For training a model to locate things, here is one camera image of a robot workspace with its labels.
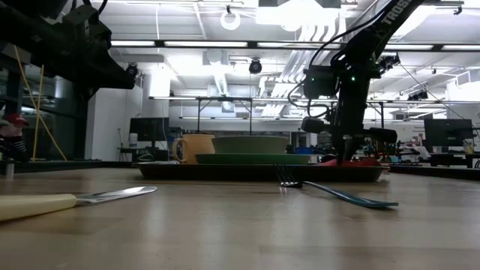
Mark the black computer monitor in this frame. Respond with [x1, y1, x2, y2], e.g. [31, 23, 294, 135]
[424, 118, 474, 147]
[129, 117, 170, 143]

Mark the red cloth napkin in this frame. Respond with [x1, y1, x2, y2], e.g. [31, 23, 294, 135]
[320, 157, 382, 168]

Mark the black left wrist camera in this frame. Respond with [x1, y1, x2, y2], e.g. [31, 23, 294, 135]
[61, 5, 113, 50]

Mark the yellow handled table knife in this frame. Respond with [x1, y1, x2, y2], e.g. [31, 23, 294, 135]
[0, 186, 159, 222]

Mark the beige grey bowl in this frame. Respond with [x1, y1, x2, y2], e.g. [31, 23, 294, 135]
[211, 135, 290, 155]

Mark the white ring ceiling fixture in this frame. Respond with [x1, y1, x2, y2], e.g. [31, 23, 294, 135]
[220, 9, 242, 32]

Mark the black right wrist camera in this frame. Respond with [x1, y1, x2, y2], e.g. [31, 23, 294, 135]
[302, 65, 338, 99]

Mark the yellow power cable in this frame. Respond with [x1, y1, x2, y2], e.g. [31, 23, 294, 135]
[13, 44, 68, 162]

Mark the green plate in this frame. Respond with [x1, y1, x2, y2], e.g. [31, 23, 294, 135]
[194, 153, 312, 165]

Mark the blue handled fork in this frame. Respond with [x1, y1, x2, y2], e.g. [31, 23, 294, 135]
[275, 164, 400, 210]

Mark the black ceiling camera cluster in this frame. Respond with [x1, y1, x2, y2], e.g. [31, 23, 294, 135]
[378, 54, 401, 74]

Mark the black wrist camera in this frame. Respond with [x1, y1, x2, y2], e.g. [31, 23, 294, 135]
[302, 65, 338, 99]
[61, 5, 113, 50]

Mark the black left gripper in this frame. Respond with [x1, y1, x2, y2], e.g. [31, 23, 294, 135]
[7, 10, 138, 90]

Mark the person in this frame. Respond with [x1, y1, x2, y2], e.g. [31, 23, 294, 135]
[0, 112, 29, 163]

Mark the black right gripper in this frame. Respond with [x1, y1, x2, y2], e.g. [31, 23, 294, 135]
[301, 80, 398, 167]

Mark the dark brown plastic tray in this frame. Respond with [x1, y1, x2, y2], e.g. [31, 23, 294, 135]
[133, 161, 387, 184]

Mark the pale orange mug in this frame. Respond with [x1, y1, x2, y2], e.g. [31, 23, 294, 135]
[172, 133, 216, 165]

